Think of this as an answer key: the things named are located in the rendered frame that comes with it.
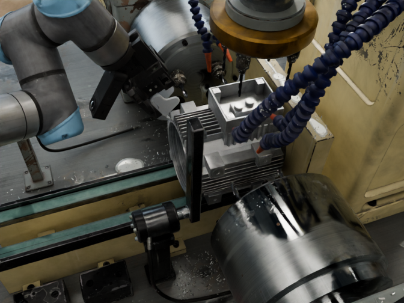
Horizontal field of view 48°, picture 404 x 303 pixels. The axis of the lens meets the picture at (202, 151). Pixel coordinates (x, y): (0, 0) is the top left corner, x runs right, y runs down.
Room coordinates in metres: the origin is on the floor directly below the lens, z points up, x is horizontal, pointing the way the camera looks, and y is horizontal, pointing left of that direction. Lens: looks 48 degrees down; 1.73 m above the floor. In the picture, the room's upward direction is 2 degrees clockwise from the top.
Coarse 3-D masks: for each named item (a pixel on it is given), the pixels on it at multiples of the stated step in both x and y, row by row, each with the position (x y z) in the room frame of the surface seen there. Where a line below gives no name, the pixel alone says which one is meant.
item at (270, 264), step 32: (256, 192) 0.43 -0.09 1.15; (288, 192) 0.42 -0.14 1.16; (320, 192) 0.43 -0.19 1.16; (224, 224) 0.40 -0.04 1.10; (256, 224) 0.38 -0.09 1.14; (288, 224) 0.37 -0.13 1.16; (320, 224) 0.37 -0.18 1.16; (352, 224) 0.38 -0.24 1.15; (224, 256) 0.36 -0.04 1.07; (256, 256) 0.33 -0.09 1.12; (288, 256) 0.32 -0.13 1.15; (320, 256) 0.32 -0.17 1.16; (352, 256) 0.32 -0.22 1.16; (384, 256) 0.34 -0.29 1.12; (256, 288) 0.29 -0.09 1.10; (288, 288) 0.28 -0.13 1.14; (320, 288) 0.28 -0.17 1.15; (352, 288) 0.29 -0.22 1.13; (384, 288) 0.31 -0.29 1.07
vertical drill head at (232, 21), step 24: (216, 0) 0.70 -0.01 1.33; (240, 0) 0.66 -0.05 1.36; (264, 0) 0.63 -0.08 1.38; (288, 0) 0.64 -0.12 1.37; (216, 24) 0.63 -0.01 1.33; (240, 24) 0.62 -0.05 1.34; (264, 24) 0.61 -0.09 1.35; (288, 24) 0.62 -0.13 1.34; (312, 24) 0.64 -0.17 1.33; (240, 48) 0.59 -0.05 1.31; (264, 48) 0.58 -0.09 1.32; (288, 48) 0.59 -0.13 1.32; (240, 72) 0.61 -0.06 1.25; (288, 72) 0.65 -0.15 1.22
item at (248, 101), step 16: (256, 80) 0.72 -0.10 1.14; (208, 96) 0.69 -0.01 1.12; (224, 96) 0.70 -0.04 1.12; (240, 96) 0.70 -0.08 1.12; (256, 96) 0.71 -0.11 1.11; (224, 112) 0.65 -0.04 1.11; (240, 112) 0.64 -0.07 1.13; (224, 128) 0.60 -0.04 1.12; (272, 128) 0.64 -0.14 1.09; (224, 144) 0.60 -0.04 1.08
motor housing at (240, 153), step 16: (192, 112) 0.66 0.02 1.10; (208, 112) 0.66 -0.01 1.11; (176, 128) 0.63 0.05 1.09; (208, 128) 0.62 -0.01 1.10; (176, 144) 0.68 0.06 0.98; (208, 144) 0.59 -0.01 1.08; (240, 144) 0.61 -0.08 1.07; (176, 160) 0.66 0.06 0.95; (224, 160) 0.57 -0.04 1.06; (240, 160) 0.57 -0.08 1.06; (272, 160) 0.60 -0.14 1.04; (208, 176) 0.55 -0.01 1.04; (224, 176) 0.56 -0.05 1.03; (240, 176) 0.57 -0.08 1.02; (256, 176) 0.58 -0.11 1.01; (272, 176) 0.60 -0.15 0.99; (208, 192) 0.55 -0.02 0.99; (224, 192) 0.56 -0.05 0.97
